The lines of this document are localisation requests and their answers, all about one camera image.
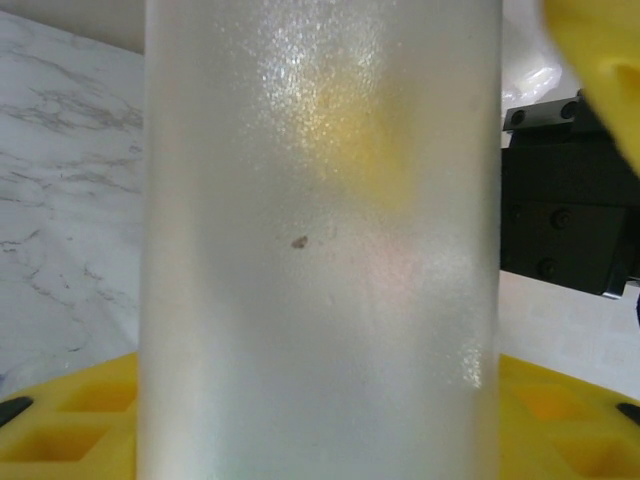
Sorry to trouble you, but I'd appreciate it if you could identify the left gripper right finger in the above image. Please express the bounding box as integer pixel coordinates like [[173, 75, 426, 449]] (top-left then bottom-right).
[[494, 352, 640, 480]]

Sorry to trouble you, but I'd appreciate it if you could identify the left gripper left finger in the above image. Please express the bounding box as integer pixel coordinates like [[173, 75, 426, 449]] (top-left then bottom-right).
[[0, 351, 144, 480]]

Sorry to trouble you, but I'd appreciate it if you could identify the frosted clear plastic bottle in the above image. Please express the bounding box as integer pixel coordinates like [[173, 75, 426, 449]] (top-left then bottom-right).
[[138, 0, 504, 480]]

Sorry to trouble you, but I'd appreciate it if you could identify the white bin with plastic liner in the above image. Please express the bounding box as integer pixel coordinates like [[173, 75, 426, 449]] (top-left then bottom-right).
[[499, 0, 584, 119]]

